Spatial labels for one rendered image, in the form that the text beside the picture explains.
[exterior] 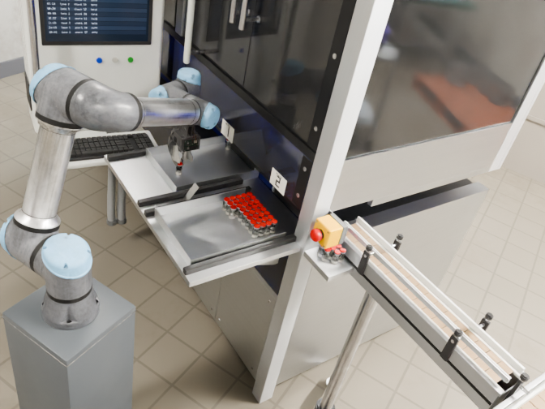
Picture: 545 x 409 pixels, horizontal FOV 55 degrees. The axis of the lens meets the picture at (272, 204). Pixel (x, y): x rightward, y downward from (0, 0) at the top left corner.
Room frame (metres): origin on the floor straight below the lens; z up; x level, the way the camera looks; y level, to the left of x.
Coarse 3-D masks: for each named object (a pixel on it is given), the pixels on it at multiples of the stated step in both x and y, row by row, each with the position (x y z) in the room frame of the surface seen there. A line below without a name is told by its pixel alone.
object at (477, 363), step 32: (352, 224) 1.44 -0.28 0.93; (352, 256) 1.30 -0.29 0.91; (384, 256) 1.31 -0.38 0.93; (384, 288) 1.18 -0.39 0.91; (416, 288) 1.15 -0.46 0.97; (416, 320) 1.08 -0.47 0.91; (448, 320) 1.05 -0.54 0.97; (448, 352) 0.98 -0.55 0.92; (480, 352) 0.96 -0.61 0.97; (480, 384) 0.91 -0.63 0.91; (512, 384) 0.95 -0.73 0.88
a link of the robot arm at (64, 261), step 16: (48, 240) 0.96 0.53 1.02; (64, 240) 0.97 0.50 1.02; (80, 240) 0.99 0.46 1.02; (32, 256) 0.93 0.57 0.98; (48, 256) 0.91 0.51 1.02; (64, 256) 0.92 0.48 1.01; (80, 256) 0.94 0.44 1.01; (48, 272) 0.90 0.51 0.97; (64, 272) 0.90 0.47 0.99; (80, 272) 0.92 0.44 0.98; (48, 288) 0.90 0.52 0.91; (64, 288) 0.90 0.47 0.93; (80, 288) 0.92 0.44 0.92
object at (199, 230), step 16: (224, 192) 1.48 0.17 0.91; (240, 192) 1.52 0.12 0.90; (160, 208) 1.32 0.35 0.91; (176, 208) 1.36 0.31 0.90; (192, 208) 1.40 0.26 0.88; (208, 208) 1.42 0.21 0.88; (160, 224) 1.28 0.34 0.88; (176, 224) 1.30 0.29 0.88; (192, 224) 1.31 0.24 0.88; (208, 224) 1.33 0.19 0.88; (224, 224) 1.35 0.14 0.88; (240, 224) 1.37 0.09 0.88; (176, 240) 1.19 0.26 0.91; (192, 240) 1.24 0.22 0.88; (208, 240) 1.25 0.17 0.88; (224, 240) 1.27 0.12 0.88; (240, 240) 1.29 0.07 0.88; (256, 240) 1.27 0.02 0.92; (192, 256) 1.17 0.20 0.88; (208, 256) 1.15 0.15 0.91
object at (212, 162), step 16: (208, 144) 1.81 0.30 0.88; (224, 144) 1.84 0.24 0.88; (160, 160) 1.63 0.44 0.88; (208, 160) 1.71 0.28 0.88; (224, 160) 1.73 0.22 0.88; (240, 160) 1.76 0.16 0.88; (176, 176) 1.55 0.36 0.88; (192, 176) 1.58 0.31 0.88; (208, 176) 1.60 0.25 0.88; (224, 176) 1.57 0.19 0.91; (240, 176) 1.62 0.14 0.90; (256, 176) 1.67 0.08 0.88
